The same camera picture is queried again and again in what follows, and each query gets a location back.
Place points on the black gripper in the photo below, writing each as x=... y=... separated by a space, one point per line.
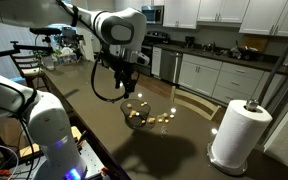
x=124 y=71

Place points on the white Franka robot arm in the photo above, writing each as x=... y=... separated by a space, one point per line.
x=50 y=126

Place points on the narrow white cabinet panel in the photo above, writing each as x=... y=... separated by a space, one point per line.
x=156 y=61

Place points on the stainless steel dishwasher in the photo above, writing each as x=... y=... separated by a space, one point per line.
x=170 y=66

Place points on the small white food piece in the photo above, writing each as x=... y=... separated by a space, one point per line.
x=171 y=116

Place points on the black kitchen stove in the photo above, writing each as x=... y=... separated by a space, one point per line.
x=155 y=37

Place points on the tissue box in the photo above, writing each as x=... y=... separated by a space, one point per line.
x=67 y=59

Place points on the steel microwave oven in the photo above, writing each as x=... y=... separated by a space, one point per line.
x=152 y=15

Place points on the black coffee maker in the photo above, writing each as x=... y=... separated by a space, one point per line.
x=189 y=41

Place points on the clear plastic jar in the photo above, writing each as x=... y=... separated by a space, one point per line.
x=48 y=62

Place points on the white lower kitchen cabinets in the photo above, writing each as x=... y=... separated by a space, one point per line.
x=217 y=78

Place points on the white kitchen cabinets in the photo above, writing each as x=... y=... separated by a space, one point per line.
x=217 y=78
x=260 y=15

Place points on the white wooden chair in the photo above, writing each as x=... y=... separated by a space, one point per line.
x=214 y=112

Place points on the brown wooden chair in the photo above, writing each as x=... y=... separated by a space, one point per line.
x=30 y=71

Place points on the white paper towel roll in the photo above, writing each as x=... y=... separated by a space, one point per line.
x=240 y=133

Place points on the pile of dishes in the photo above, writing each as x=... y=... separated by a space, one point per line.
x=245 y=51

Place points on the metal paper towel holder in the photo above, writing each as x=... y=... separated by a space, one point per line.
x=252 y=105

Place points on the brown cutting board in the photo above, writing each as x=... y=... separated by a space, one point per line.
x=255 y=41

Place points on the white upper kitchen cabinets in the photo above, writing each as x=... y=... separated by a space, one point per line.
x=260 y=15

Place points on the dark diagonal metal pole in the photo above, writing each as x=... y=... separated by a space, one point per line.
x=280 y=60

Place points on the black camera on tripod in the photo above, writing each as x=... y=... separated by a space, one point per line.
x=45 y=31

